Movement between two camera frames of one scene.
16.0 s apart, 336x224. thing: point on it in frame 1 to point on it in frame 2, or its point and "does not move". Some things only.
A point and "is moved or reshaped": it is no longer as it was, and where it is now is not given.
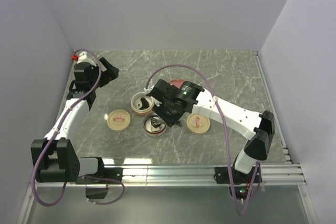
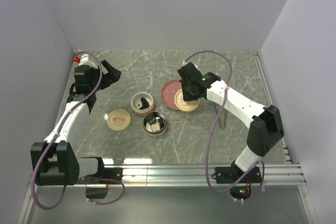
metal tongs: x=156 y=121 is moved or reshaped
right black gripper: x=169 y=120 to x=186 y=97
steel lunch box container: x=148 y=128 does not move
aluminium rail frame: x=289 y=174 does not move
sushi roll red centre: x=154 y=129 does not move
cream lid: x=118 y=119 does not move
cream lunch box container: x=136 y=98 does not move
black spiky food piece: x=145 y=105 does not move
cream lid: x=198 y=123 is moved or reshaped
